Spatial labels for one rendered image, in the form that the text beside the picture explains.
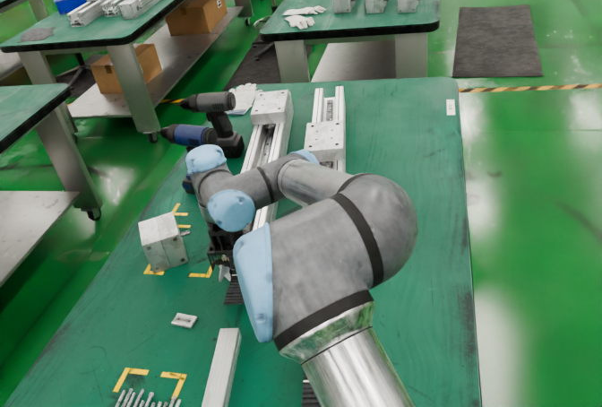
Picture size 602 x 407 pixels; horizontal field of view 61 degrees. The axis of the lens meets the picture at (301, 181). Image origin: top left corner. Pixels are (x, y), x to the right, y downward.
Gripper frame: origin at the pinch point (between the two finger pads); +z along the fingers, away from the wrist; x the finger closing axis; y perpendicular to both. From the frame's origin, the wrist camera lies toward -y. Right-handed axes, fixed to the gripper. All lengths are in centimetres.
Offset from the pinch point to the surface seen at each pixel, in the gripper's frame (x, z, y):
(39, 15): -321, 54, -465
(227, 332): -0.1, -0.7, 17.2
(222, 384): 1.4, -0.8, 29.2
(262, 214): 4.1, -6.1, -14.0
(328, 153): 20.3, -8.7, -35.9
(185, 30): -124, 56, -361
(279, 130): 4, -6, -56
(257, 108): -4, -10, -65
